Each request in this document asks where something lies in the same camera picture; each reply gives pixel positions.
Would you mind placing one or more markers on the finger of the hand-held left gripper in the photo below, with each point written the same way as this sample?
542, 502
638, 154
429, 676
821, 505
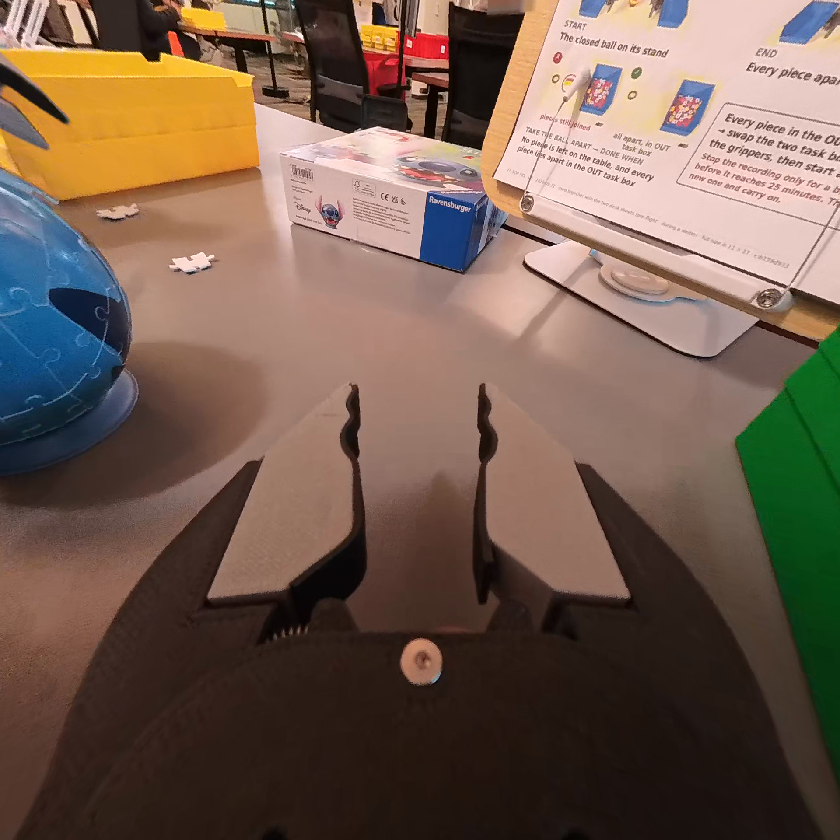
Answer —
19, 121

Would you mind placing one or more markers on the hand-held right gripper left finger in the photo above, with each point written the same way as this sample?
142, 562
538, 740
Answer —
289, 512

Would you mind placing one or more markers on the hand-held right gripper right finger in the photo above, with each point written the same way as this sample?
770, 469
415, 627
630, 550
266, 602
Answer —
551, 518

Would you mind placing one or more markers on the white puzzle piece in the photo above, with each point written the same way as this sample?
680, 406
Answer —
118, 211
191, 262

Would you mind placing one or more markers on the blue puzzle ball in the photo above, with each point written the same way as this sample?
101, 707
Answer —
46, 302

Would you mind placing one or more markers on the blue round ball stand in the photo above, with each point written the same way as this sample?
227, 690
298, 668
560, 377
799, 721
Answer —
72, 439

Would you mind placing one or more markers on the white and blue puzzle box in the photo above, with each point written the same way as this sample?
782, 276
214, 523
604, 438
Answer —
367, 203

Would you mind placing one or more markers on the yellow plastic bin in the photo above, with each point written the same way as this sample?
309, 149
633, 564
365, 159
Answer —
144, 118

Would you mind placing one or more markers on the wooden background table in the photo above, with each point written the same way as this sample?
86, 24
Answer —
229, 43

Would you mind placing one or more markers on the instruction sheet on stand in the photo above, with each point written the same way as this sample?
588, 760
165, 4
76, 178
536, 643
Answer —
682, 308

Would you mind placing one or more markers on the green plastic bin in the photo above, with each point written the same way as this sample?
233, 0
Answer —
800, 499

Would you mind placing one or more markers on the black office chair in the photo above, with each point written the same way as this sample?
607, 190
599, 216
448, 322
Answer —
479, 72
341, 72

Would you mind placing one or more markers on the stack of small yellow bins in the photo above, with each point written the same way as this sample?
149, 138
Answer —
379, 36

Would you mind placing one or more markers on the stack of red bins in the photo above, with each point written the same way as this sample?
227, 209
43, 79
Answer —
420, 52

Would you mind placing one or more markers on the printed instruction sheet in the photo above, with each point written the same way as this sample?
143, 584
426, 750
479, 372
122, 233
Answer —
689, 131

